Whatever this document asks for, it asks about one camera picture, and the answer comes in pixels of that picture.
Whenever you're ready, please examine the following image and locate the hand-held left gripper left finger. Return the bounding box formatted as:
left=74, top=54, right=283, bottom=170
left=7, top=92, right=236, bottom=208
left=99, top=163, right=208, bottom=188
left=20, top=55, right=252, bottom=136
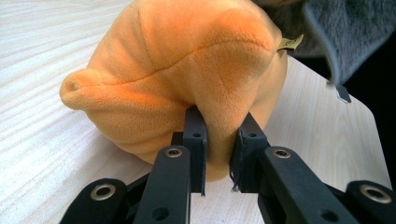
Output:
left=133, top=105, right=208, bottom=224

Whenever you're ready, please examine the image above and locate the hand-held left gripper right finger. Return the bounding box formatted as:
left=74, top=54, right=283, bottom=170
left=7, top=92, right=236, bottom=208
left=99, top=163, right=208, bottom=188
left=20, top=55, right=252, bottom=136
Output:
left=230, top=112, right=359, bottom=224

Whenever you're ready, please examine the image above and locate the orange plush toy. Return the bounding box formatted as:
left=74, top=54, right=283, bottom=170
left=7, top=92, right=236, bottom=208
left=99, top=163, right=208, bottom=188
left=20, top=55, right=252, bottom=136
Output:
left=59, top=0, right=304, bottom=183

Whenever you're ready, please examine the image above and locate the grey towel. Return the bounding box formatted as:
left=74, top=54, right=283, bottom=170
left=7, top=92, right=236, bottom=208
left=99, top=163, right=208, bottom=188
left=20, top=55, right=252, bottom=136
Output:
left=260, top=0, right=396, bottom=87

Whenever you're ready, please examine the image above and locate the grey tape piece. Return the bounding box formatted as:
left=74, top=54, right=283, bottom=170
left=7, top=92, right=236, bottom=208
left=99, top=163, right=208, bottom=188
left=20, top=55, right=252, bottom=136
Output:
left=326, top=81, right=353, bottom=105

